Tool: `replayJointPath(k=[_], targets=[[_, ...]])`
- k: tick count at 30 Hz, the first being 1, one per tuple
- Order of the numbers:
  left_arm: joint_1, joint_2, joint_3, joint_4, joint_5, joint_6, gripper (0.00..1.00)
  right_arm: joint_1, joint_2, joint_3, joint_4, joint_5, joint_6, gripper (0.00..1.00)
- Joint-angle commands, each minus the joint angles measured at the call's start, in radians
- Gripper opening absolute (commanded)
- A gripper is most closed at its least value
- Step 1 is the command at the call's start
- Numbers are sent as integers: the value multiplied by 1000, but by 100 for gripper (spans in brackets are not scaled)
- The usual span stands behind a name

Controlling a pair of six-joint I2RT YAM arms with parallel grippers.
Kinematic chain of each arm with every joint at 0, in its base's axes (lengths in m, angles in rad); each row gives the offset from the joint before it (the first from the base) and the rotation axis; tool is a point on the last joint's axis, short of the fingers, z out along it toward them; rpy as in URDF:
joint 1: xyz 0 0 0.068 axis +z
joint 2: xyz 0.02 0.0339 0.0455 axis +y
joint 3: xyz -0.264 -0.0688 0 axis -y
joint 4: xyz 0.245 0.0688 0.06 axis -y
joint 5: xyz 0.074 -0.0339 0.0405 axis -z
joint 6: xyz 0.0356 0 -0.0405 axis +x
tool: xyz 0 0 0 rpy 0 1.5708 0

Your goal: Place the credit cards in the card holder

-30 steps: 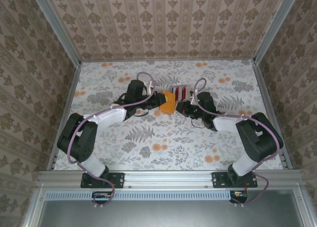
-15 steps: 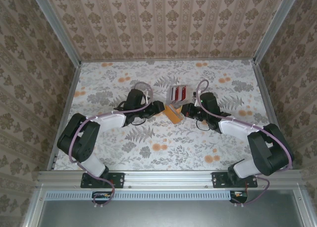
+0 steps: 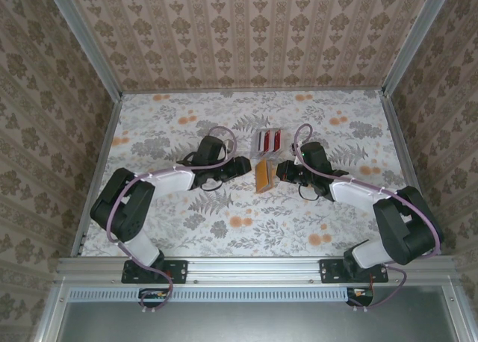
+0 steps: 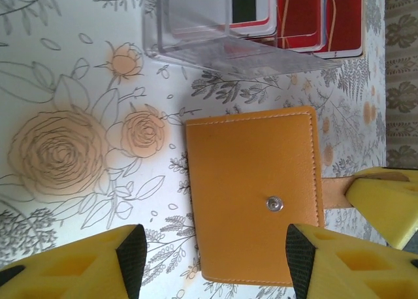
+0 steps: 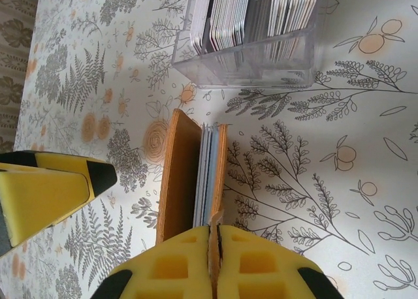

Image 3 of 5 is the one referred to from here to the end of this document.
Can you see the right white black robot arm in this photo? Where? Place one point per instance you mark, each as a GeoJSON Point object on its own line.
{"type": "Point", "coordinates": [403, 226]}

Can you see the thin aluminium edge rail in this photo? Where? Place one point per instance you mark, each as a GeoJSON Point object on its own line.
{"type": "Point", "coordinates": [254, 91]}

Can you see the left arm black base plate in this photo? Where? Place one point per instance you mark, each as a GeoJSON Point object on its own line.
{"type": "Point", "coordinates": [175, 271]}

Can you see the orange leather card holder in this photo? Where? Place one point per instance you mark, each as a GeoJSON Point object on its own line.
{"type": "Point", "coordinates": [264, 176]}

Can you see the aluminium side rail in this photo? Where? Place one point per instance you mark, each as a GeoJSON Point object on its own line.
{"type": "Point", "coordinates": [409, 174]}
{"type": "Point", "coordinates": [98, 174]}

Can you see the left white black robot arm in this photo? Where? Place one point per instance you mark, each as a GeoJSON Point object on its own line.
{"type": "Point", "coordinates": [127, 207]}

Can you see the long aluminium mounting rail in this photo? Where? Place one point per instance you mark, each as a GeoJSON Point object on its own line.
{"type": "Point", "coordinates": [254, 269]}

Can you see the red card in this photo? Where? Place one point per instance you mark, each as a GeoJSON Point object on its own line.
{"type": "Point", "coordinates": [277, 139]}
{"type": "Point", "coordinates": [266, 140]}

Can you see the floral patterned table cover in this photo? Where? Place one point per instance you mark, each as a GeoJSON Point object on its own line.
{"type": "Point", "coordinates": [261, 226]}

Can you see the aluminium frame post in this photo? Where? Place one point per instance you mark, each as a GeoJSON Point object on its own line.
{"type": "Point", "coordinates": [414, 39]}
{"type": "Point", "coordinates": [86, 43]}

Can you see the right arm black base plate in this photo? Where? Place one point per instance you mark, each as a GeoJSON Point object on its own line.
{"type": "Point", "coordinates": [330, 271]}

